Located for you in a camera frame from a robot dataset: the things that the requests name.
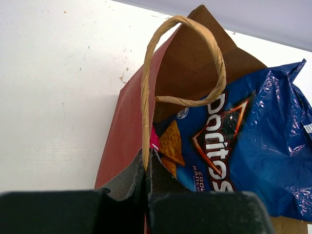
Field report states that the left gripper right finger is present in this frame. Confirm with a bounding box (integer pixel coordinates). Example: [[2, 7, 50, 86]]
[[147, 149, 274, 234]]

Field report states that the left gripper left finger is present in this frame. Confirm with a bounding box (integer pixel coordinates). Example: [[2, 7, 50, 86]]
[[0, 151, 145, 234]]

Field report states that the pink Real chips bag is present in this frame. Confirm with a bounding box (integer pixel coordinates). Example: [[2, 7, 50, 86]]
[[150, 126, 159, 152]]

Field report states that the blue Doritos chips bag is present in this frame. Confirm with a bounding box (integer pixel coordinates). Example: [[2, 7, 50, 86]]
[[154, 60, 312, 222]]

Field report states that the red paper bag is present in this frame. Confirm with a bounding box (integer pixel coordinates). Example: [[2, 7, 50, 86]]
[[95, 5, 312, 234]]

